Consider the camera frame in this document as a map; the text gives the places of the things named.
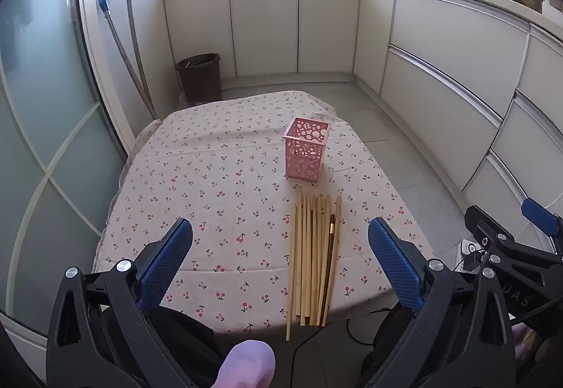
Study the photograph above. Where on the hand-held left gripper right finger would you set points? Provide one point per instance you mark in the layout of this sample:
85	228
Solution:
396	267

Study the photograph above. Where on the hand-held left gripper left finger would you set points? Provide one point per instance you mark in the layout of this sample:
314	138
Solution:
169	260

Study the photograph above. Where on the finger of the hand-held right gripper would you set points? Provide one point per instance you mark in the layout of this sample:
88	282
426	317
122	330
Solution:
543	216
506	238

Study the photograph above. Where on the dark chopstick with gold band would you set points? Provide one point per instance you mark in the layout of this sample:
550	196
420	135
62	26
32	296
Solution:
329	256

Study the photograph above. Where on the bunch of wooden chopsticks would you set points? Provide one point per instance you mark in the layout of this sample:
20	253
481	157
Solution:
303	260

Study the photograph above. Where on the pink perforated utensil holder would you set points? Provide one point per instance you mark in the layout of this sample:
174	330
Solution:
303	159

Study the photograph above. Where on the white power strip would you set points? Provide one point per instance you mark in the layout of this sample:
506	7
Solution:
469	248

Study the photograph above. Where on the cherry print tablecloth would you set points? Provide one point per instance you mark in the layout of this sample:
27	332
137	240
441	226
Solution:
211	159

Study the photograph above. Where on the pink trouser leg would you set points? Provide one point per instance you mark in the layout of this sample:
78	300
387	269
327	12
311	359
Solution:
246	364

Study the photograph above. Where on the white kitchen cabinets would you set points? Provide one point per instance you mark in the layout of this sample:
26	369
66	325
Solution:
440	76

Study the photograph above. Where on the frosted glass sliding door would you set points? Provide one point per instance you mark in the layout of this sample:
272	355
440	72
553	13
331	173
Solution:
39	128

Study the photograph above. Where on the brown trash bin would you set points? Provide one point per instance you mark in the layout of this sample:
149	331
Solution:
200	78

